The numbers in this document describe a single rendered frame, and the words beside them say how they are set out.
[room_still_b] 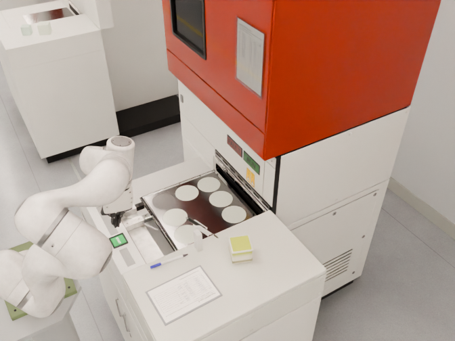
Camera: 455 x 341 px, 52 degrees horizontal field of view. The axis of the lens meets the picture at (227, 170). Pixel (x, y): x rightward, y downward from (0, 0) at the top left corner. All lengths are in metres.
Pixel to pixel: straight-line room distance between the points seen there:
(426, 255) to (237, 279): 1.80
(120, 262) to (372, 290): 1.66
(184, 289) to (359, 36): 1.03
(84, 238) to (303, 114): 0.91
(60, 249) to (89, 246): 0.06
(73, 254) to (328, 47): 1.01
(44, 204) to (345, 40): 1.07
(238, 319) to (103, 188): 0.70
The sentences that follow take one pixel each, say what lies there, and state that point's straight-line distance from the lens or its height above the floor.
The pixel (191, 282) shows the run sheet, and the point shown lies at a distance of 1.60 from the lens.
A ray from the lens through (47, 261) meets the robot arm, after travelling 1.17.
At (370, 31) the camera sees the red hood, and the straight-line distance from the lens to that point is 1.69.
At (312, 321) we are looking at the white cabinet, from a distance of 1.91.
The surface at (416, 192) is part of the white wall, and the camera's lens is 3.41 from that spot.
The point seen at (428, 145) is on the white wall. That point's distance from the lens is 3.20.
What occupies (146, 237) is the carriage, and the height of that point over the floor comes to 0.88.
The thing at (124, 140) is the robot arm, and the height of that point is 1.42.
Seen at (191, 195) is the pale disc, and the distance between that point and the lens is 2.00.
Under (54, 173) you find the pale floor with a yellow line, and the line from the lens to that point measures 3.74.
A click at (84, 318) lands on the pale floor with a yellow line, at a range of 2.78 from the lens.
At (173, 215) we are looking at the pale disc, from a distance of 1.92.
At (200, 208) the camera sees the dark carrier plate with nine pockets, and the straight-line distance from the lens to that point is 1.94.
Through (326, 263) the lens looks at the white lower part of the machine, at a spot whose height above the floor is 0.39.
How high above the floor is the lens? 2.25
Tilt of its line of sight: 40 degrees down
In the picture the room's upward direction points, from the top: straight up
